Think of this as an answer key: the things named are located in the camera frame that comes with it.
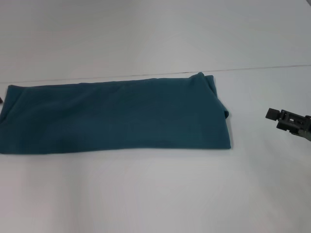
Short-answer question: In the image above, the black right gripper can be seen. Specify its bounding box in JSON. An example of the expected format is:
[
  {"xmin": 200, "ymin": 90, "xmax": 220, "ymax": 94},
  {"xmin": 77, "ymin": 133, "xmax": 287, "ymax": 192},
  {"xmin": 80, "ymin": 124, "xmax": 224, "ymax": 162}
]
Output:
[{"xmin": 265, "ymin": 108, "xmax": 311, "ymax": 141}]

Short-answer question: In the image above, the teal t-shirt with FREE print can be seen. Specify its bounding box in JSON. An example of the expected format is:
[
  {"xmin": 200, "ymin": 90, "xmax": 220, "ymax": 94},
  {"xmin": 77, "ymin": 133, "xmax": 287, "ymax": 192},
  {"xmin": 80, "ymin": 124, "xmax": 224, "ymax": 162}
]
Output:
[{"xmin": 0, "ymin": 71, "xmax": 231, "ymax": 155}]

